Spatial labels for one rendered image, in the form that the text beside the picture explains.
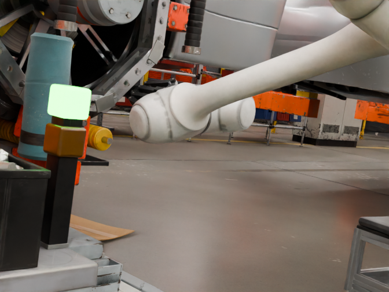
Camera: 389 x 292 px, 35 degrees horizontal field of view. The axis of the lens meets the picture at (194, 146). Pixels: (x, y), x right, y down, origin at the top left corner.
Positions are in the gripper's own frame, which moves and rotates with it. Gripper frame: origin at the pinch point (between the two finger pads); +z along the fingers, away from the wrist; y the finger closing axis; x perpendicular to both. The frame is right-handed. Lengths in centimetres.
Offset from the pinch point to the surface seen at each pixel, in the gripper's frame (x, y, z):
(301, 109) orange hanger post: -244, 236, 182
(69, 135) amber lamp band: 40, -45, -63
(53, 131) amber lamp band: 41, -46, -61
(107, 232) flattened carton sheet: -85, -4, 72
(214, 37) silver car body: -10.8, 37.7, 4.7
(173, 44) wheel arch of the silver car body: -2.6, 23.2, 5.1
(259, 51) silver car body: -27, 53, 5
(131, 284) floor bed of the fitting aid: -49, -30, 3
